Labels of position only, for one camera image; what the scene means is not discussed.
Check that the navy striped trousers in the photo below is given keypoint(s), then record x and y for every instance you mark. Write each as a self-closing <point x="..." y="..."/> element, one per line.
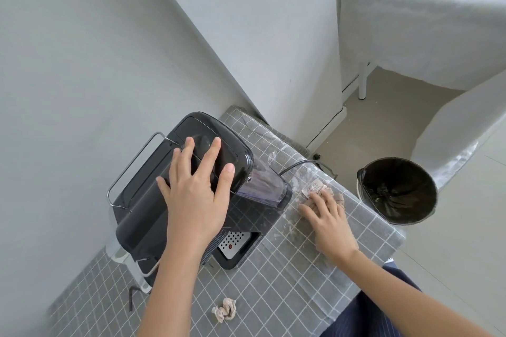
<point x="367" y="317"/>

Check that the white table leg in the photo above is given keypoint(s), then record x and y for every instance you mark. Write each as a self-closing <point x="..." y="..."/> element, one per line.
<point x="363" y="82"/>

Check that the white bin with black liner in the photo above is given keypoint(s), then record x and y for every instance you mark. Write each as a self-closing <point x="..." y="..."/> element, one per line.
<point x="397" y="190"/>

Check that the crumpled beige paper ball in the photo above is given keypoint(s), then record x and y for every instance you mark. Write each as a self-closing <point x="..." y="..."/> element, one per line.
<point x="224" y="310"/>

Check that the person's left little finger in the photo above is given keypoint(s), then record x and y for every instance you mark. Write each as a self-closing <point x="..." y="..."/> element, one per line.
<point x="163" y="187"/>

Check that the person's left middle finger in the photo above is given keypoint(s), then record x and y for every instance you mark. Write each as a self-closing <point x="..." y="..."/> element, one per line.
<point x="210" y="163"/>

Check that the beige wiping paper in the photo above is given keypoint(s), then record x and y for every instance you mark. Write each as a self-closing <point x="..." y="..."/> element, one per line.
<point x="316" y="188"/>

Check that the black coffee machine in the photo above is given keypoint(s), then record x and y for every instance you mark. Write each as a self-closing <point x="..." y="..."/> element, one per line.
<point x="146" y="206"/>

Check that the grey checked tablecloth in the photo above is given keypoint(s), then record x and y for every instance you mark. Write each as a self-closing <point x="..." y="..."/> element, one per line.
<point x="276" y="281"/>

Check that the person's left hand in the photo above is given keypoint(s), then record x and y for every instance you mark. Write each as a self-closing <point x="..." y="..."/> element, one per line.
<point x="195" y="210"/>

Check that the person's right thumb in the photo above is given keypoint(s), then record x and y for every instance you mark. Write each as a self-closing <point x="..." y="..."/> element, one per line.
<point x="307" y="213"/>

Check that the person's right forearm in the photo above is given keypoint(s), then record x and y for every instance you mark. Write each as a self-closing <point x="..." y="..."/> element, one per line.
<point x="395" y="297"/>

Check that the white tablecloth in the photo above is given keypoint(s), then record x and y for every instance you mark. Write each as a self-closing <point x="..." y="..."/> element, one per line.
<point x="423" y="28"/>

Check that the person's left forearm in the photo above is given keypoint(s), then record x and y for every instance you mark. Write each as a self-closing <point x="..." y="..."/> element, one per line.
<point x="174" y="285"/>

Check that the black hex key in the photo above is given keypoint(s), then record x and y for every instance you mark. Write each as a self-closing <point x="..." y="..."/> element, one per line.
<point x="131" y="297"/>

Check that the person's right hand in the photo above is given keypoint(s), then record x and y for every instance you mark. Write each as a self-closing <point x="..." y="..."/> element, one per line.
<point x="332" y="230"/>

